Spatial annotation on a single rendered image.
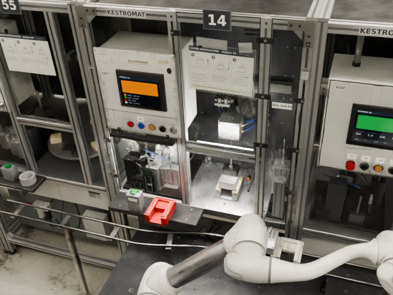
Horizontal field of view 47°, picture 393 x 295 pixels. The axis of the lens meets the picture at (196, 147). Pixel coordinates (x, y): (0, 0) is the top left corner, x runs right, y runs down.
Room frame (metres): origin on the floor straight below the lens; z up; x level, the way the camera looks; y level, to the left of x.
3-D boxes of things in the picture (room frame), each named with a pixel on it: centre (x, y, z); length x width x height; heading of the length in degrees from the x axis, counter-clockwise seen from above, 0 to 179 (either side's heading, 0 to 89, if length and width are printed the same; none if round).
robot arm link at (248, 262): (1.18, -0.17, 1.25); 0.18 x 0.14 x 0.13; 78
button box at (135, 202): (1.93, 0.36, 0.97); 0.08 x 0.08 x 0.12; 69
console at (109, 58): (2.10, 0.23, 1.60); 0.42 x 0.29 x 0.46; 69
